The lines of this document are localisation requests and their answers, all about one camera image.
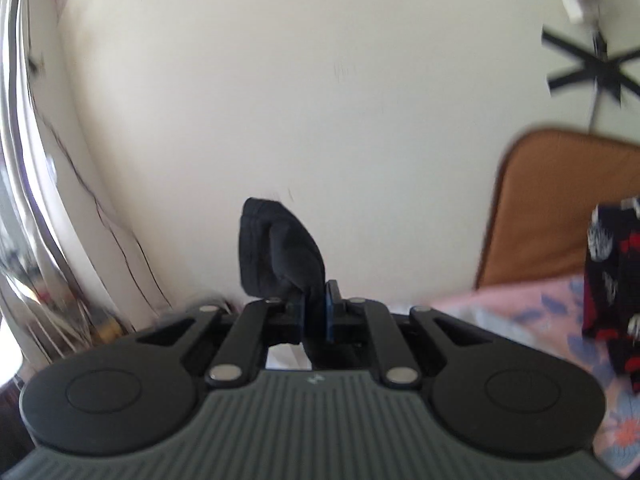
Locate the small black garment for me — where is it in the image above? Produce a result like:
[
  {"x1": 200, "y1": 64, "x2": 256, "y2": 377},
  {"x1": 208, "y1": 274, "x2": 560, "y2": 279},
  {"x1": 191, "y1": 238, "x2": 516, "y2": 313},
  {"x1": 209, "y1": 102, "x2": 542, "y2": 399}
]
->
[{"x1": 239, "y1": 197, "x2": 331, "y2": 368}]

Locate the black tape cross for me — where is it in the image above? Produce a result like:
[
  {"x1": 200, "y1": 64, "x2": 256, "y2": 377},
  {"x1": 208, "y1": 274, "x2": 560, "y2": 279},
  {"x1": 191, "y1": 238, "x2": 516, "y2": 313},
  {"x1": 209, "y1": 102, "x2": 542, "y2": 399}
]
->
[{"x1": 541, "y1": 27, "x2": 640, "y2": 107}]

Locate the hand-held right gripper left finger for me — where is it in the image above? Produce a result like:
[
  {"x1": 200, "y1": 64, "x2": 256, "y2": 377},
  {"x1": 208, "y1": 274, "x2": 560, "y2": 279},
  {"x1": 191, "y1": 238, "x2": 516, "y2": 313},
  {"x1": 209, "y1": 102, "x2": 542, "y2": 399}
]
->
[{"x1": 136, "y1": 294, "x2": 307, "y2": 388}]

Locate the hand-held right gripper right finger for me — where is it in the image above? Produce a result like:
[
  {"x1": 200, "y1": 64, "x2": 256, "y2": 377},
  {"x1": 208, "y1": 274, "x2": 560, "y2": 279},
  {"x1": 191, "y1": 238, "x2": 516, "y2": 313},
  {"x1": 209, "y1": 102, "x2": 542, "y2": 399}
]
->
[{"x1": 324, "y1": 280, "x2": 495, "y2": 389}]

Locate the thin black wall cable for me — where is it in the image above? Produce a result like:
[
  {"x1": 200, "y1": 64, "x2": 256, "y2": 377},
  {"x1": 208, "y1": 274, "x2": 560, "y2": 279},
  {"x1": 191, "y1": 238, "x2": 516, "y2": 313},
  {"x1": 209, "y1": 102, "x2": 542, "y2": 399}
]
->
[{"x1": 30, "y1": 55, "x2": 171, "y2": 311}]

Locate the black red white patterned garment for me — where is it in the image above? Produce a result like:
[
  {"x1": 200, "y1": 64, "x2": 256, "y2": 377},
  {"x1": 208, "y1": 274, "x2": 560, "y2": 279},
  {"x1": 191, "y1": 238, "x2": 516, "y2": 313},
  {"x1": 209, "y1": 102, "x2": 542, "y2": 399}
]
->
[{"x1": 582, "y1": 197, "x2": 640, "y2": 376}]

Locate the pink floral bedsheet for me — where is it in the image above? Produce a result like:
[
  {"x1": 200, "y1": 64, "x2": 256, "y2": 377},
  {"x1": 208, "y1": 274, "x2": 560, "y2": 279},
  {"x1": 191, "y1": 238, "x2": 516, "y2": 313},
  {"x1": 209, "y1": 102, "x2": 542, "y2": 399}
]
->
[{"x1": 390, "y1": 272, "x2": 640, "y2": 478}]

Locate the brown cushion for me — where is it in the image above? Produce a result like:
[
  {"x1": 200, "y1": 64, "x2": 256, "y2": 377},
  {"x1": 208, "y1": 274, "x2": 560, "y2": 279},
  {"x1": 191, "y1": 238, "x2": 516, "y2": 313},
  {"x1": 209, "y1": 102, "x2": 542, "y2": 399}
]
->
[{"x1": 475, "y1": 127, "x2": 640, "y2": 289}]

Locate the white sheer curtain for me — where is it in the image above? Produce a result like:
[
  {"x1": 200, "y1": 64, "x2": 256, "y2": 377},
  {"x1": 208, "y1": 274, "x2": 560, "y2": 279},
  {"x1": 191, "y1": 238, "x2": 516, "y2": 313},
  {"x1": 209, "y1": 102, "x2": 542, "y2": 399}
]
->
[{"x1": 0, "y1": 0, "x2": 176, "y2": 368}]

